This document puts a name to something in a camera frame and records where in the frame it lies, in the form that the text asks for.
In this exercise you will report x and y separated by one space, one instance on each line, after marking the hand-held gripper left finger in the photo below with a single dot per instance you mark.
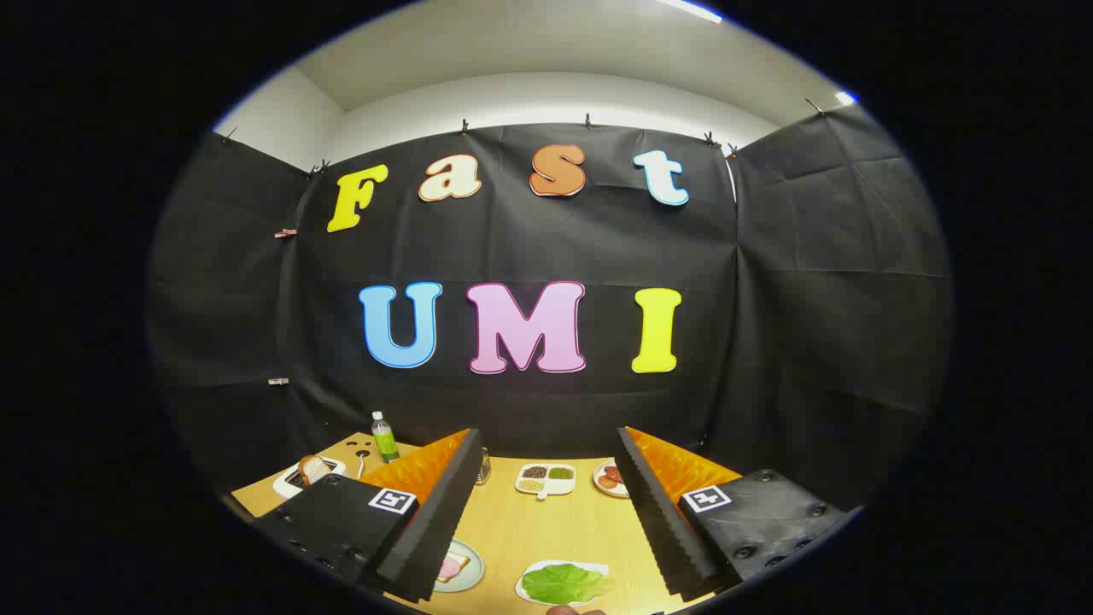
440 521

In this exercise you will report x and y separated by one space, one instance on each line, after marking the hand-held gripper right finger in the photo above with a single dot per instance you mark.
662 521

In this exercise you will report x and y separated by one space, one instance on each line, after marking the green lettuce leaf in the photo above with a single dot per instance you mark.
559 583

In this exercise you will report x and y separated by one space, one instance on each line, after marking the toasted bread slice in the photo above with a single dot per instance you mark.
312 468

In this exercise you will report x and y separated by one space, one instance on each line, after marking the white bread slice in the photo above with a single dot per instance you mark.
462 559

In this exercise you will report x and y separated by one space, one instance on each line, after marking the pink ham slice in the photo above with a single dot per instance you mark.
448 568

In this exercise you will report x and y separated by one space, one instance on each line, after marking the pale green round plate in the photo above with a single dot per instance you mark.
471 568

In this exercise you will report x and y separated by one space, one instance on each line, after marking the white round meat plate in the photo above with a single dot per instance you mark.
608 493

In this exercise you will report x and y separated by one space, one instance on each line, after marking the red cooked meat piece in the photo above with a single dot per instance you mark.
610 476

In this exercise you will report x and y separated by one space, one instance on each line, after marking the white rounded square plate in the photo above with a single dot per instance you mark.
598 568

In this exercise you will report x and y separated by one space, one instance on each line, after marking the green label drink bottle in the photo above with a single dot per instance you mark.
384 436

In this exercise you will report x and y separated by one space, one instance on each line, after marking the white divided bean dish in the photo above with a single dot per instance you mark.
559 487

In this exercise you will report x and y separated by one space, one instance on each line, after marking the cream white toaster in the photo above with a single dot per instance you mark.
286 485

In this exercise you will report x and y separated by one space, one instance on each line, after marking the black backdrop cloth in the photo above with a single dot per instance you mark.
768 299

